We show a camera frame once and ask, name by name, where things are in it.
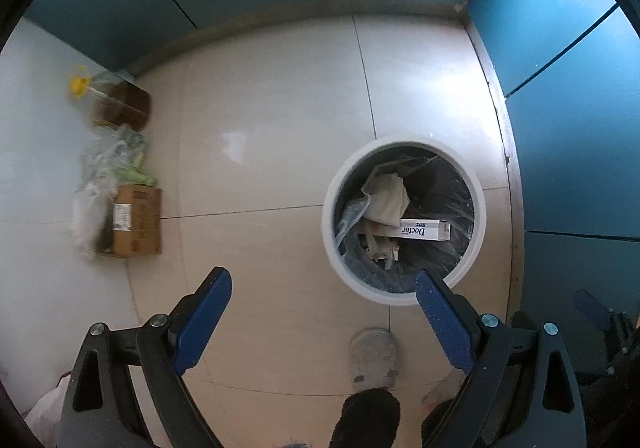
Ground white round trash bin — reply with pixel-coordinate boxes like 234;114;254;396
321;135;487;306

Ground black bin liner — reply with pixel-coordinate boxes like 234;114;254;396
336;143;475;294

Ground brown cardboard box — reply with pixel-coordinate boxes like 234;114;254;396
111;185;164;258

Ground crumpled beige paper towel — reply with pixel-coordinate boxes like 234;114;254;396
361;171;411;227

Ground grey fuzzy slipper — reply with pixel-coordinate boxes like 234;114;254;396
348;327;400;386

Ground white toothpaste box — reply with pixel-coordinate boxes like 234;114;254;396
400;219;452;243

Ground white plastic bag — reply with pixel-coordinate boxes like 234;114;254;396
24;372;70;448

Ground cooking oil bottle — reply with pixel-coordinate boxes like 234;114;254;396
67;65;152;132

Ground clear plastic bag of bottles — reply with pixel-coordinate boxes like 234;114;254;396
71;124;155;260

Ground blue stove cabinet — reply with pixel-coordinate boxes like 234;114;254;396
465;0;640;329

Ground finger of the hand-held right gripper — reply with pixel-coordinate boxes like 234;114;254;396
572;289;630;333

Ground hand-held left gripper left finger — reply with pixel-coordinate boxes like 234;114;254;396
60;266;233;448

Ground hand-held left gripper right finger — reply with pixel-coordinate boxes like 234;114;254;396
415;269;587;448

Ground white plastic scraps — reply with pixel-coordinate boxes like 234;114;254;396
359;223;401;270

